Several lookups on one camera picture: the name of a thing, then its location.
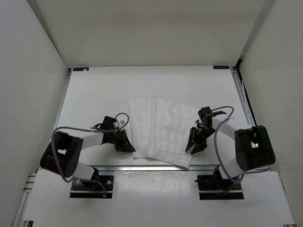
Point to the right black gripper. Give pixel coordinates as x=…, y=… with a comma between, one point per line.
x=200, y=145

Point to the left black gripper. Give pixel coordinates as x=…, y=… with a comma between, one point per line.
x=125, y=144

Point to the white skirt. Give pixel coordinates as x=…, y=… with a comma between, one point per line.
x=160, y=129

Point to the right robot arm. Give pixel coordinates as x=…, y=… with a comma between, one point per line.
x=253, y=147

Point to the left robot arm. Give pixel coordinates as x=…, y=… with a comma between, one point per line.
x=63, y=152

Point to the front white cover board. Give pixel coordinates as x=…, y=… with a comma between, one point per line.
x=165, y=199

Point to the right blue table label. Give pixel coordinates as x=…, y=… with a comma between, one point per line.
x=221, y=67

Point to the blue table label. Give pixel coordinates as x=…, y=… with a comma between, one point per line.
x=81, y=69
x=221, y=67

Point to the left blue table label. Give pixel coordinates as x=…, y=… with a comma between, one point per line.
x=81, y=69

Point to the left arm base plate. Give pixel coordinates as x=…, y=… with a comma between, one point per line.
x=100, y=188

